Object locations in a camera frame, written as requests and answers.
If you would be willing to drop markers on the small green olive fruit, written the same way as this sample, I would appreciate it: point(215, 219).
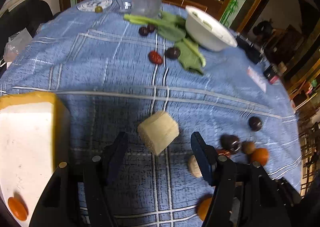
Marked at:
point(98, 9)

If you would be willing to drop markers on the green leafy vegetable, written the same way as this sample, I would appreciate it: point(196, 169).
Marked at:
point(172, 28)

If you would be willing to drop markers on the brown kiwi fruit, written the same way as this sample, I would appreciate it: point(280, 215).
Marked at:
point(248, 147)

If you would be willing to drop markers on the red jujube fruit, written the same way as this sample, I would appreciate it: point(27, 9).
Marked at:
point(223, 152)

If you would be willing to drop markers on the small dark plum near greens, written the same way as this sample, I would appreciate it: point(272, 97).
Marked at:
point(173, 53)

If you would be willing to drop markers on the dark plum centre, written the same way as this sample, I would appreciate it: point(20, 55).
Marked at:
point(230, 143)

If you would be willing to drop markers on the blue plaid tablecloth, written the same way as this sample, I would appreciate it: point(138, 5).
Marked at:
point(97, 64)

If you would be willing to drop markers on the small orange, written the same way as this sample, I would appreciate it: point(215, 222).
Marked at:
point(203, 208)

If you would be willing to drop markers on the black electronic device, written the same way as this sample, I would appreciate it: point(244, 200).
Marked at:
point(253, 52)

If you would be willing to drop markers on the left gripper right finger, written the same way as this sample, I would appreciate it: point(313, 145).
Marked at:
point(220, 172)

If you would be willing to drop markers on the dark plum far right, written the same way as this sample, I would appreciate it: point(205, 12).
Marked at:
point(255, 123)

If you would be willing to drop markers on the small red jujube far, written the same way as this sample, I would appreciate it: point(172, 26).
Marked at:
point(155, 58)

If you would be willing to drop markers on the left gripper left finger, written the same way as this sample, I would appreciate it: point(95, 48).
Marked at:
point(98, 175)

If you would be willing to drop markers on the white paper card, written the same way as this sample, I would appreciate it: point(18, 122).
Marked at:
point(256, 79)

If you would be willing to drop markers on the black jar red label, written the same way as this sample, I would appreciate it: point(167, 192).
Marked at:
point(271, 73)

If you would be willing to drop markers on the black sofa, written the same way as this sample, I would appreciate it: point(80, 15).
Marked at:
point(29, 14)

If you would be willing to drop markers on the round pale sugarcane slice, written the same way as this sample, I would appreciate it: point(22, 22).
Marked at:
point(194, 167)

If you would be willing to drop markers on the large orange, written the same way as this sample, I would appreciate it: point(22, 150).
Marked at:
point(260, 155)

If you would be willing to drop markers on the white bowl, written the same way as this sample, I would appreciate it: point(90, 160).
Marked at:
point(207, 31)

